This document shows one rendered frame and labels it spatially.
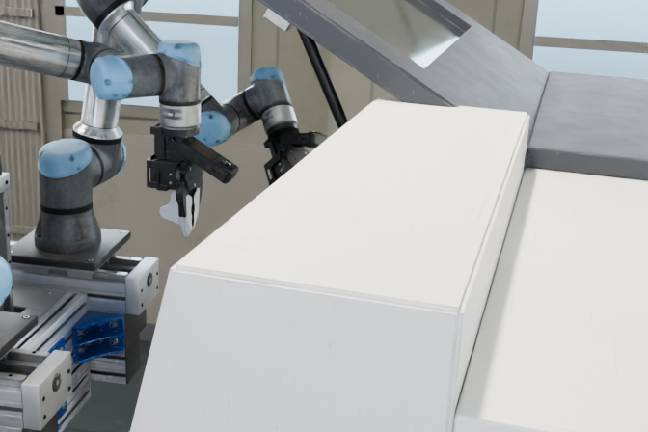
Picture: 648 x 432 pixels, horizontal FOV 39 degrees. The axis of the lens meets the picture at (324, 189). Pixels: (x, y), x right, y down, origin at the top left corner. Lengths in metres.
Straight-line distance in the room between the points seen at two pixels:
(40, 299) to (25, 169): 1.85
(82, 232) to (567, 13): 1.99
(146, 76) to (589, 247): 0.87
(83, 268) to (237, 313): 1.43
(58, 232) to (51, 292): 0.14
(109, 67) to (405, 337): 1.04
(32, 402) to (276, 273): 1.09
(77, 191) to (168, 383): 1.42
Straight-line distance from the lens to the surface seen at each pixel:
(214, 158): 1.69
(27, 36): 1.68
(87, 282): 2.17
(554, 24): 3.46
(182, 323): 0.72
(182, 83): 1.66
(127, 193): 3.86
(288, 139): 1.98
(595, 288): 0.93
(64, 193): 2.14
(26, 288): 2.23
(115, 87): 1.61
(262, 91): 2.05
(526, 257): 0.99
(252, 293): 0.68
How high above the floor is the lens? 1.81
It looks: 17 degrees down
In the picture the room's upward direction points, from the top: 3 degrees clockwise
